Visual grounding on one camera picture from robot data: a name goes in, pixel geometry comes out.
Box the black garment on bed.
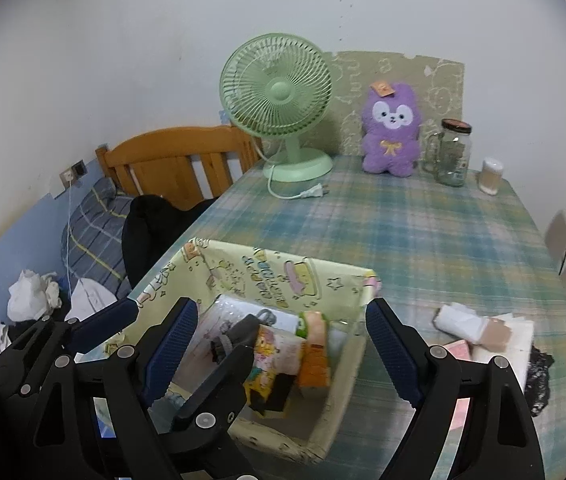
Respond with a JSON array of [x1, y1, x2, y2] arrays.
[[122, 195, 216, 288]]

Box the clear plastic package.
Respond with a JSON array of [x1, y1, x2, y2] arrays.
[[170, 295, 298, 398]]

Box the crumpled white cloth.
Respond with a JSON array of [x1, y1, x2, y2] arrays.
[[6, 270, 62, 323]]

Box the plaid blue green tablecloth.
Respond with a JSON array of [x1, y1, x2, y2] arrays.
[[171, 157, 566, 479]]

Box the black sock on table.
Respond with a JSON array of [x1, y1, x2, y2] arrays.
[[524, 346, 555, 417]]

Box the green desk fan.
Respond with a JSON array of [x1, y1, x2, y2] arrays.
[[219, 32, 333, 202]]

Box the beige cartoon patterned board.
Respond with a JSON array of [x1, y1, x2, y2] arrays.
[[301, 51, 465, 156]]

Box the glass mason jar mug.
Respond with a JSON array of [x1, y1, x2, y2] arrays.
[[423, 118, 473, 188]]

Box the blue plaid pillow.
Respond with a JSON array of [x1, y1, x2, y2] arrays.
[[61, 177, 132, 298]]

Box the dark grey sock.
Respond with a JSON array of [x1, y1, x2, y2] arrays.
[[210, 314, 261, 364]]

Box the white shirt on bed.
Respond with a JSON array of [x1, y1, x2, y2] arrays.
[[65, 278, 117, 321]]

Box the yellow cartoon fabric storage box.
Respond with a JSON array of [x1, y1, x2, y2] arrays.
[[88, 237, 381, 464]]

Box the purple plush bunny toy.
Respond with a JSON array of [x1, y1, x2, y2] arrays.
[[361, 80, 422, 178]]

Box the wall power outlet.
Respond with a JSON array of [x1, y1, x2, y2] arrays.
[[60, 159, 87, 188]]

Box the pink white folded cloth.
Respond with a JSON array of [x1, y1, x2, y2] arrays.
[[443, 340, 472, 431]]

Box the cotton swab container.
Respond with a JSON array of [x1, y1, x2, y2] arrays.
[[478, 157, 504, 196]]

